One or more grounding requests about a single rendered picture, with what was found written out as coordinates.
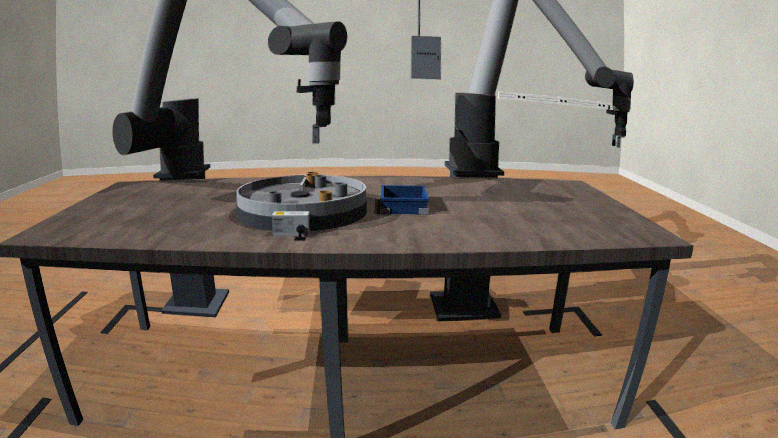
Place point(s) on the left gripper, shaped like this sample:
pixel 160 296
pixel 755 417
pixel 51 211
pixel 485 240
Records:
pixel 619 104

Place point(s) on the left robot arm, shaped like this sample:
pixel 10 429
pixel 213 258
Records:
pixel 475 114

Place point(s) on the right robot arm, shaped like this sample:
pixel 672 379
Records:
pixel 177 123

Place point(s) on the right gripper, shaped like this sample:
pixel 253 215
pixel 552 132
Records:
pixel 323 76

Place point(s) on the blue open crate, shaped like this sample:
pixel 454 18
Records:
pixel 404 199

